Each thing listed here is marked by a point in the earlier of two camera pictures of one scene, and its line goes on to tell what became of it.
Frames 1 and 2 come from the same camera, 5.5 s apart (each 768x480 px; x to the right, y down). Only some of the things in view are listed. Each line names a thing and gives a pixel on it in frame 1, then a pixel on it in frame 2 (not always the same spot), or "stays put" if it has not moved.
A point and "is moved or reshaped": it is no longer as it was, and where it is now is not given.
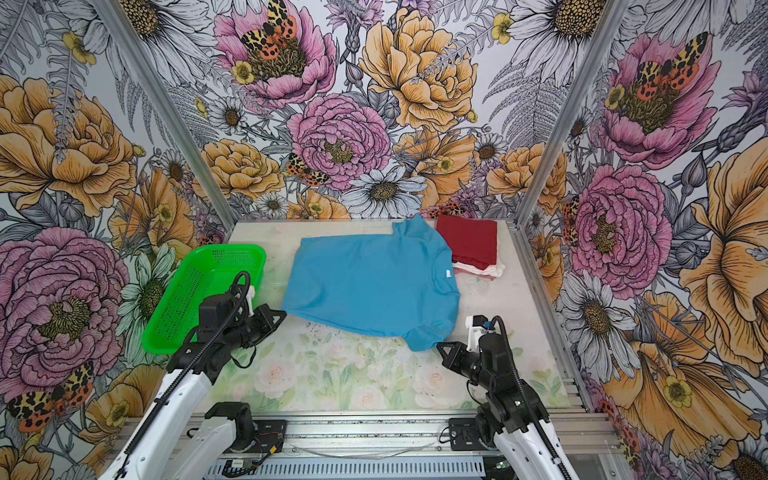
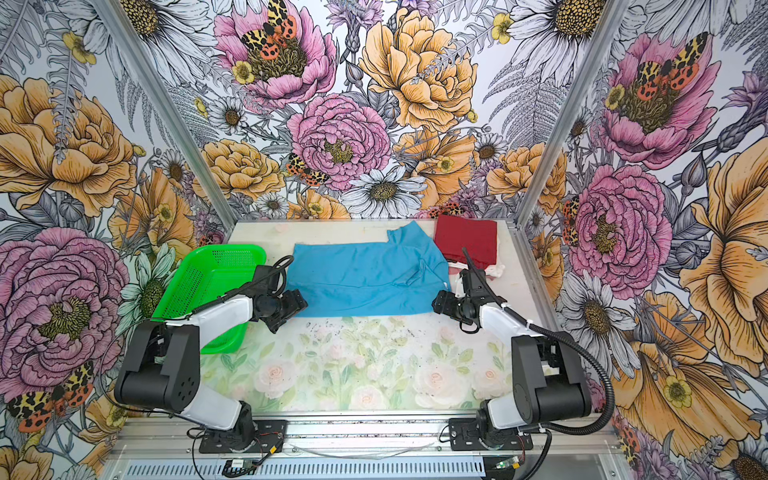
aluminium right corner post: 611,21 stays put
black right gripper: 459,349 to 444,301
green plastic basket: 209,272 stays put
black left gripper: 263,313 to 295,303
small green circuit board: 234,467 stays put
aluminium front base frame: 407,447 stays put
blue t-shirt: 403,284 is moved or reshaped
